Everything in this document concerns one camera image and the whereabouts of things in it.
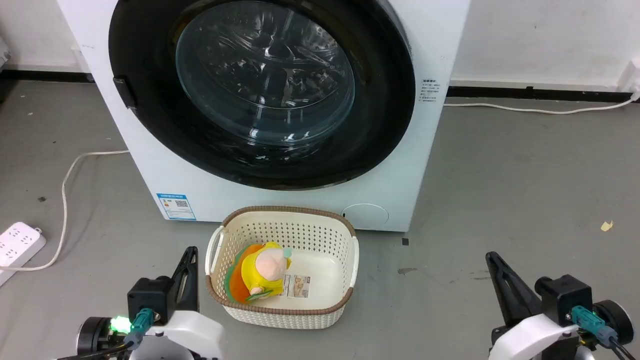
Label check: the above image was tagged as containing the teal-plug right gripper cable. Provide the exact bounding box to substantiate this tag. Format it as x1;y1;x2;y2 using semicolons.
570;305;640;360

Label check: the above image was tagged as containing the white power strip cable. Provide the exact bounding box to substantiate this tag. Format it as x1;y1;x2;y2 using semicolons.
0;150;130;273

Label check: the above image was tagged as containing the white front-load washing machine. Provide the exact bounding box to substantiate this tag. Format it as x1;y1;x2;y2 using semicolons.
56;0;471;233

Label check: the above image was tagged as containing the blue energy label sticker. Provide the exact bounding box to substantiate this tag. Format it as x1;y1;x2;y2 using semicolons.
156;193;197;221

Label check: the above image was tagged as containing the round white filter cover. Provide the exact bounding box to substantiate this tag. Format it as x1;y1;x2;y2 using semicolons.
341;203;390;231

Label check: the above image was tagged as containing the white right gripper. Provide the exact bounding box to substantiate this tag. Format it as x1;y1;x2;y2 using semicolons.
485;251;587;360

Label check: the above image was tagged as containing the yellow orange plush doll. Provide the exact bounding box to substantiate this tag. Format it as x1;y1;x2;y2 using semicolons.
223;242;293;305

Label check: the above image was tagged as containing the black round glass washer door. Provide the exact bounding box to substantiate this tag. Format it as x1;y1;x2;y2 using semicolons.
108;0;416;191

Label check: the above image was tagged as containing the white washer power cable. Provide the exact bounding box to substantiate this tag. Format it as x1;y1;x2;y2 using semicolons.
443;94;640;115

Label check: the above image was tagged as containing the white power strip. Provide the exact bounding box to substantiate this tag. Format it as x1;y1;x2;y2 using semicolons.
0;222;47;287

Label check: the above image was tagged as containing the white printed doll tag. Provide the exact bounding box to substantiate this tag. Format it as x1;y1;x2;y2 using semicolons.
281;273;312;299

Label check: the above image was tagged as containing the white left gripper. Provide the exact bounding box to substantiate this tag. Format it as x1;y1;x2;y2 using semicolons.
129;247;225;360

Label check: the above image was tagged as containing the cream perforated laundry basket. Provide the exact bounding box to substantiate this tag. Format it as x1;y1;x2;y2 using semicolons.
205;205;360;330

